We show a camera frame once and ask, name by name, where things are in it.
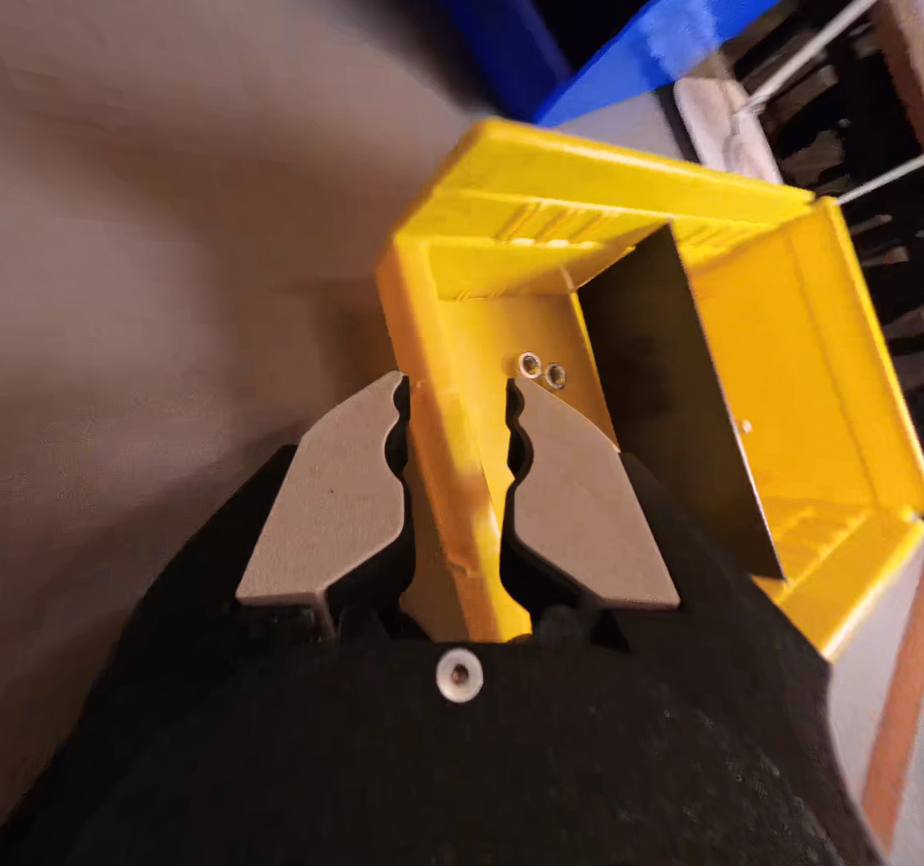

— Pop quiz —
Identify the blue plastic bin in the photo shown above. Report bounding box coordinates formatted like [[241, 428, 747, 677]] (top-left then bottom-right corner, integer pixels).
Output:
[[408, 0, 806, 127]]

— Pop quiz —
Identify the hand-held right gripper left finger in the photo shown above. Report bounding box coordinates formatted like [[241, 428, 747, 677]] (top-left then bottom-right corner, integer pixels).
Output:
[[236, 371, 411, 639]]

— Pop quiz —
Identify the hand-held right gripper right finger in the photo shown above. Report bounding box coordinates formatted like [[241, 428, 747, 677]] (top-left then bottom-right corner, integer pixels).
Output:
[[505, 377, 681, 609]]

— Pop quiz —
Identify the yellow plastic bin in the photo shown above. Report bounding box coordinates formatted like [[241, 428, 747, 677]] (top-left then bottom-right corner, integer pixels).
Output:
[[375, 117, 924, 665]]

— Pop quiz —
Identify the black bin divider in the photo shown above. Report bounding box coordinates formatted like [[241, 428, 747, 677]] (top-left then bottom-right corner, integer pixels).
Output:
[[579, 223, 786, 580]]

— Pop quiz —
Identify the white document stand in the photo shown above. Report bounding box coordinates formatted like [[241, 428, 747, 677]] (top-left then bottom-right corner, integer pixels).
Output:
[[671, 0, 924, 206]]

